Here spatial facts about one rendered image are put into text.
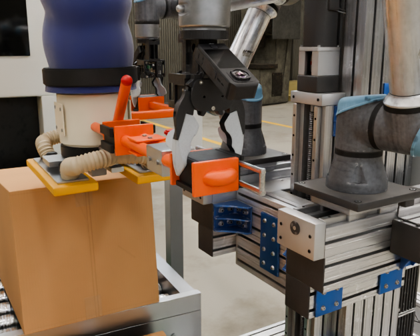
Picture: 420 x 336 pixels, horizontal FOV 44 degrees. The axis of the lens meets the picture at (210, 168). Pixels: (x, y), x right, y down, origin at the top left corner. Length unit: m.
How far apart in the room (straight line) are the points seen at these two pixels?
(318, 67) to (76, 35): 0.66
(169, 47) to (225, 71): 10.98
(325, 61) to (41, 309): 1.05
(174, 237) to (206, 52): 1.58
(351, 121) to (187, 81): 0.60
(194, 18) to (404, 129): 0.61
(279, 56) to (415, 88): 10.84
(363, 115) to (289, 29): 10.51
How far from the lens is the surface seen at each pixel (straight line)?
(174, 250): 2.27
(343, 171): 1.30
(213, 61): 0.71
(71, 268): 1.54
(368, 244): 1.35
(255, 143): 1.66
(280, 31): 11.51
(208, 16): 0.74
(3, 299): 1.98
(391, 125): 1.22
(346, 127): 1.29
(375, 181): 1.30
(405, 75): 1.17
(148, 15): 1.63
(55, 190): 1.16
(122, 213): 1.55
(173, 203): 2.20
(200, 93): 0.75
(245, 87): 0.68
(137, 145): 0.97
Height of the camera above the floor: 1.39
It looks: 14 degrees down
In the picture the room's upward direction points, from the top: straight up
